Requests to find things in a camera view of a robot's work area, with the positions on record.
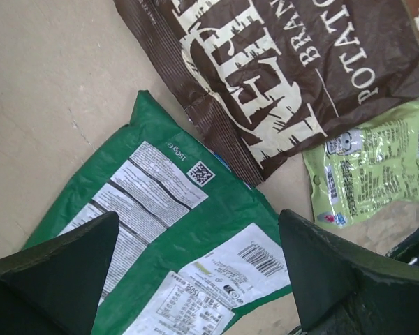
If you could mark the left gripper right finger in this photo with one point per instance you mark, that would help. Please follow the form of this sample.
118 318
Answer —
342 288

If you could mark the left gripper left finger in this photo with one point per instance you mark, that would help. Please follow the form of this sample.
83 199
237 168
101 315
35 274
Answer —
55 287

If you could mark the green chip bag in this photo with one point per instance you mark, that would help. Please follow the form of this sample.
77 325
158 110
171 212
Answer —
197 248

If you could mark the brown Kettle chip bag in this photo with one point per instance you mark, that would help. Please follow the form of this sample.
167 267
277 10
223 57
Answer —
264 80

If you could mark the light green snack packet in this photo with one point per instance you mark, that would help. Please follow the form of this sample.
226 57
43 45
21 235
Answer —
356 174

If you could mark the black metal base frame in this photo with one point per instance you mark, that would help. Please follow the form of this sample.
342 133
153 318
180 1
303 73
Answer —
407 251

